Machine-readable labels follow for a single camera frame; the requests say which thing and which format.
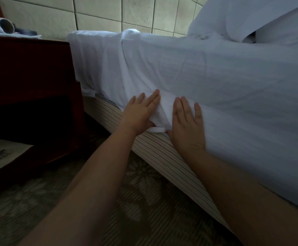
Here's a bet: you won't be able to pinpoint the person's right hand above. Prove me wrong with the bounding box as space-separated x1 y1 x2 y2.
168 96 207 156

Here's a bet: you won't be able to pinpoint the person's left hand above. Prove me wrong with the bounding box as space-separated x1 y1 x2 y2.
118 89 162 137

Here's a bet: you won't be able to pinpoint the white bed sheet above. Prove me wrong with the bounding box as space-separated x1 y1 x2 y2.
67 29 298 214

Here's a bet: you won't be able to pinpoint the person's left forearm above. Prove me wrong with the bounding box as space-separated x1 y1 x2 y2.
18 128 137 246

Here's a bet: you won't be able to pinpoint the person's right forearm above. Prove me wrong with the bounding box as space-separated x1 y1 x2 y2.
184 150 298 246

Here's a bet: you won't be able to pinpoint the beige padded headboard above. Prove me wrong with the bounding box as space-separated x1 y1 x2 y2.
0 0 211 42

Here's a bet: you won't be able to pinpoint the dark wooden nightstand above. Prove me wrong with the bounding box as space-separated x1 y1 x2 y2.
0 0 86 194

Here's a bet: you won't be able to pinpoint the white duvet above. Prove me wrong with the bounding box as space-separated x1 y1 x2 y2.
187 0 298 45

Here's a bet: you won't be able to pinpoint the white paper under nightstand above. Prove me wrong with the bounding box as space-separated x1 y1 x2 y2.
0 139 34 175

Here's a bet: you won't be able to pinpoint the white papers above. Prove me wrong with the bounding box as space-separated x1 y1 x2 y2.
0 27 43 39

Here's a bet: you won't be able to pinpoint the white paper roll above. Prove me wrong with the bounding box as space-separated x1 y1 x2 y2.
0 16 16 35

